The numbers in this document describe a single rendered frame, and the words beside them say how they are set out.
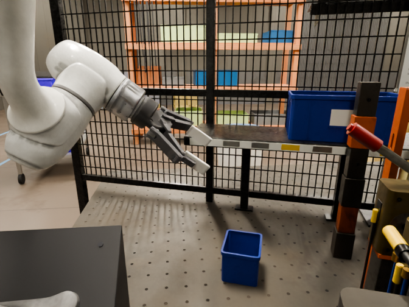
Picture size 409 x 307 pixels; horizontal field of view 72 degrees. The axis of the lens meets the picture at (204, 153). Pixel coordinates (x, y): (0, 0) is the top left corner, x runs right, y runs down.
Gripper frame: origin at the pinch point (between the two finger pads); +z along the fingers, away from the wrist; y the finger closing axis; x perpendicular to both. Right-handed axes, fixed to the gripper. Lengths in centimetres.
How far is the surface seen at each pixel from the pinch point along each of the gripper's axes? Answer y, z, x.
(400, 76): -29, 40, 46
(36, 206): -123, -46, -210
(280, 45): -397, 101, 19
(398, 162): 23.7, 17.0, 30.6
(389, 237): 44, 3, 27
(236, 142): -11.1, 8.7, 3.2
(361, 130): 21.6, 9.6, 30.3
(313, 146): -7.5, 24.6, 17.2
